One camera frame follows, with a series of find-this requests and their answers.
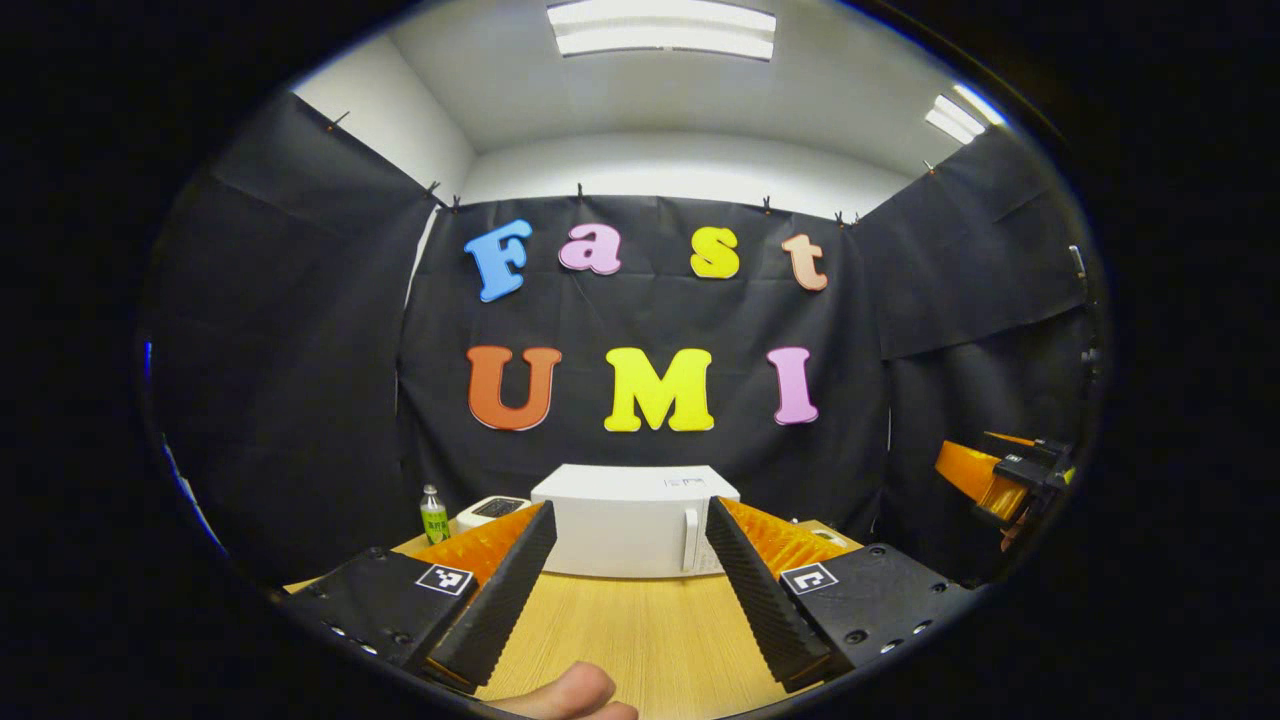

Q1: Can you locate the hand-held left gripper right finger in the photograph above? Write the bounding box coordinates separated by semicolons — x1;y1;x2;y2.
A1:
705;495;979;694

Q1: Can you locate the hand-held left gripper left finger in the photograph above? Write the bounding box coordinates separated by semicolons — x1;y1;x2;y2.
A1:
272;501;558;696

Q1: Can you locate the white microwave oven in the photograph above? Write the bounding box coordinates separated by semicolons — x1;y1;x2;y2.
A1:
530;463;742;579

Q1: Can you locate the cream toaster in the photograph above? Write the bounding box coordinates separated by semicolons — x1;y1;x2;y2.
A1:
455;495;532;533

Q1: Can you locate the green label drink bottle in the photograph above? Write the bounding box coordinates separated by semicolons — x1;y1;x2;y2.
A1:
420;485;451;546

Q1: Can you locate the black backdrop cloth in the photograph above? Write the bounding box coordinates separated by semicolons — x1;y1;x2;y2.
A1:
145;90;1101;591

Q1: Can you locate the row of small cloth clips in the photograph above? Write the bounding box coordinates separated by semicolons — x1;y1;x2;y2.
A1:
325;110;941;226

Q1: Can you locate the large ceiling light panel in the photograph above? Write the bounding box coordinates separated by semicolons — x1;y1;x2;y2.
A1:
547;0;778;61

